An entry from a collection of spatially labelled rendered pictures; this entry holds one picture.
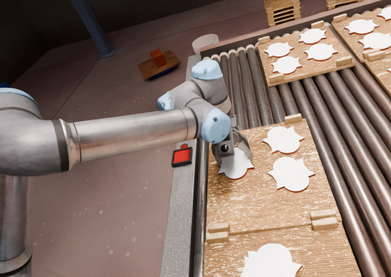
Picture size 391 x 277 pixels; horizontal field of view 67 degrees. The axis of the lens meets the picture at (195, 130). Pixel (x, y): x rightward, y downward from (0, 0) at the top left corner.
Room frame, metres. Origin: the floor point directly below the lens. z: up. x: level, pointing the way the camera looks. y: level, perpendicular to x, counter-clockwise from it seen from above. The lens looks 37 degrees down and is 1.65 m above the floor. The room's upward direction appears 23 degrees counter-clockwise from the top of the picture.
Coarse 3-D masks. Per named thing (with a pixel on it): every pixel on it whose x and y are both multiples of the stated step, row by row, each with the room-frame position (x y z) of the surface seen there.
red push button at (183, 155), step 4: (176, 152) 0.87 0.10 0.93; (180, 152) 0.86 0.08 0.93; (184, 152) 0.85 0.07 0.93; (188, 152) 0.85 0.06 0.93; (176, 156) 0.85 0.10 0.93; (180, 156) 0.84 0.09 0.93; (184, 156) 0.84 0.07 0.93; (188, 156) 0.83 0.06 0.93; (176, 160) 0.83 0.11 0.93; (180, 160) 0.82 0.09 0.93; (184, 160) 0.81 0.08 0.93
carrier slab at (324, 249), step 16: (240, 240) 0.43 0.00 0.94; (256, 240) 0.42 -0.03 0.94; (272, 240) 0.40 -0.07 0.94; (288, 240) 0.38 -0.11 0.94; (304, 240) 0.37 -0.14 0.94; (320, 240) 0.35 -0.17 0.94; (336, 240) 0.34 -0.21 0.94; (208, 256) 0.43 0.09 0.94; (224, 256) 0.41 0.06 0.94; (240, 256) 0.39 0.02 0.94; (304, 256) 0.33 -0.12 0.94; (320, 256) 0.32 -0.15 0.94; (336, 256) 0.31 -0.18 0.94; (352, 256) 0.29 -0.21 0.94; (208, 272) 0.39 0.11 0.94; (224, 272) 0.37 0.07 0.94; (240, 272) 0.36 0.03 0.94; (304, 272) 0.30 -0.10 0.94; (320, 272) 0.29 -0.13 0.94; (336, 272) 0.28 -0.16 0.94; (352, 272) 0.26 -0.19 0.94
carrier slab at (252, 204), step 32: (256, 128) 0.82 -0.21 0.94; (288, 128) 0.75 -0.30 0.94; (256, 160) 0.67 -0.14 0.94; (320, 160) 0.57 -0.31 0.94; (224, 192) 0.60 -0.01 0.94; (256, 192) 0.56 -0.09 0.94; (288, 192) 0.51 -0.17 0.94; (320, 192) 0.47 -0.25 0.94; (256, 224) 0.46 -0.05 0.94; (288, 224) 0.42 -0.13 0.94
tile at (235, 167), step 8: (240, 152) 0.72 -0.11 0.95; (224, 160) 0.72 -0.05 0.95; (232, 160) 0.70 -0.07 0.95; (240, 160) 0.69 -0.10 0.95; (248, 160) 0.68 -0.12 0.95; (224, 168) 0.68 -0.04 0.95; (232, 168) 0.67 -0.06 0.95; (240, 168) 0.66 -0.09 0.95; (248, 168) 0.65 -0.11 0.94; (232, 176) 0.64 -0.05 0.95; (240, 176) 0.63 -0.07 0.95
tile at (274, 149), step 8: (280, 128) 0.76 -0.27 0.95; (272, 136) 0.74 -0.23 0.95; (280, 136) 0.72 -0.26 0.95; (288, 136) 0.71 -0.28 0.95; (296, 136) 0.69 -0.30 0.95; (272, 144) 0.70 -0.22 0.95; (280, 144) 0.69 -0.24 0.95; (288, 144) 0.67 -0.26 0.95; (296, 144) 0.66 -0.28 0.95; (272, 152) 0.67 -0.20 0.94; (280, 152) 0.66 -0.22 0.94; (288, 152) 0.64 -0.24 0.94
